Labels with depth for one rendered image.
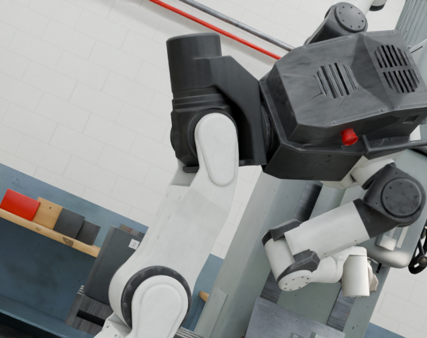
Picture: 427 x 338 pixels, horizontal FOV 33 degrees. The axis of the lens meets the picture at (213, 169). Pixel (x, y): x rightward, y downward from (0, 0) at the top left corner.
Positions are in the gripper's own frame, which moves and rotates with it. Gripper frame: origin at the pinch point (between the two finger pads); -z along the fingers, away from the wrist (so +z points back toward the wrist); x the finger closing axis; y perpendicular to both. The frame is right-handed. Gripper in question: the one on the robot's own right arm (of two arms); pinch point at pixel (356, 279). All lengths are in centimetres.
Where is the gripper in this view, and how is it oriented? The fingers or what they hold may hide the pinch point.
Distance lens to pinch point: 205.4
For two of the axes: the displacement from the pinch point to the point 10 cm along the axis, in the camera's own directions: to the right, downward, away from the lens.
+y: -4.0, 9.1, -1.4
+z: -2.1, -2.3, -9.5
